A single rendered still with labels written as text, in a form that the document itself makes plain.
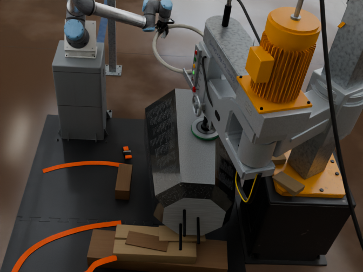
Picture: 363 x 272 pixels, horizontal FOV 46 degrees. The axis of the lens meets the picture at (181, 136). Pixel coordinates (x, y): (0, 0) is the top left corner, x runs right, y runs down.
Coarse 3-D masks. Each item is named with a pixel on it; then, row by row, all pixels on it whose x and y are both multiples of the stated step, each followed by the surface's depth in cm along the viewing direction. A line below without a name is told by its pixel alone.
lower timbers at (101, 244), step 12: (96, 240) 318; (108, 240) 319; (216, 240) 328; (96, 252) 311; (108, 252) 312; (204, 252) 320; (216, 252) 321; (108, 264) 314; (120, 264) 313; (132, 264) 312; (144, 264) 312; (156, 264) 311; (168, 264) 310; (180, 264) 310; (192, 264) 311; (204, 264) 312; (216, 264) 313
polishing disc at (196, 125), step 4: (196, 120) 316; (200, 120) 317; (192, 124) 313; (196, 124) 313; (200, 124) 314; (192, 128) 310; (196, 128) 310; (200, 128) 310; (196, 132) 307; (200, 132) 307; (204, 132) 308; (208, 132) 308; (212, 132) 309; (216, 132) 309; (200, 136) 305; (204, 136) 305; (208, 136) 305; (212, 136) 306; (216, 136) 307
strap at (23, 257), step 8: (48, 168) 381; (56, 168) 381; (96, 224) 344; (104, 224) 344; (112, 224) 345; (120, 224) 346; (64, 232) 335; (72, 232) 336; (48, 240) 329; (32, 248) 323; (24, 256) 317; (112, 256) 302; (16, 264) 312; (96, 264) 298
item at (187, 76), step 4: (184, 68) 327; (184, 72) 324; (184, 76) 326; (188, 76) 319; (188, 80) 318; (192, 84) 311; (204, 112) 292; (208, 116) 287; (208, 124) 280; (212, 124) 281; (212, 128) 282
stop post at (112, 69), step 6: (108, 0) 435; (114, 0) 435; (114, 6) 440; (108, 24) 454; (114, 24) 454; (108, 30) 458; (114, 30) 459; (108, 36) 463; (114, 36) 464; (108, 42) 469; (114, 42) 469; (114, 48) 474; (114, 54) 479; (114, 60) 485; (108, 66) 502; (114, 66) 490; (120, 66) 504; (108, 72) 494; (114, 72) 495; (120, 72) 496
